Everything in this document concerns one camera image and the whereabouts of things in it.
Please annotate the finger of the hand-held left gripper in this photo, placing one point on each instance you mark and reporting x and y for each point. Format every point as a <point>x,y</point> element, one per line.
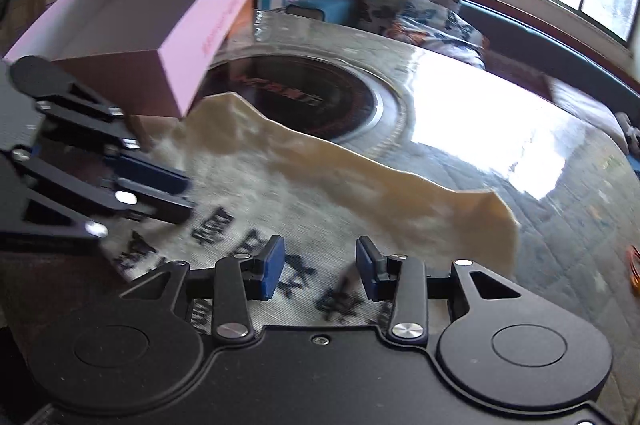
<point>150,172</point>
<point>165,210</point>

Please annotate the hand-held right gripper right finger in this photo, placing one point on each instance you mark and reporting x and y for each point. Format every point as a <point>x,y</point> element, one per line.
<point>367,270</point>

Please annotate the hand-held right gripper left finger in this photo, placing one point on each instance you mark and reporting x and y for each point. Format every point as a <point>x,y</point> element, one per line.
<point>272,265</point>

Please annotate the cream canvas shopping bag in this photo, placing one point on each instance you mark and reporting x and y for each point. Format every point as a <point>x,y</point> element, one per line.
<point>310,185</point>

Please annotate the pink cardboard box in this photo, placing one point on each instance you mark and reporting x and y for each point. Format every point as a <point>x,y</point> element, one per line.
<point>185,70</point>

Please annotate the round black induction cooker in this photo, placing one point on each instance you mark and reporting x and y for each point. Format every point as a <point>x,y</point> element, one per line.
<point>300,95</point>

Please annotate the grey quilted table cover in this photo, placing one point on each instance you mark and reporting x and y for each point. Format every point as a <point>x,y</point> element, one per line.
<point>550,230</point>

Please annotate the white pillow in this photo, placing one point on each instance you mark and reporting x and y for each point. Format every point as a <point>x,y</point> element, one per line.
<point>585,105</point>

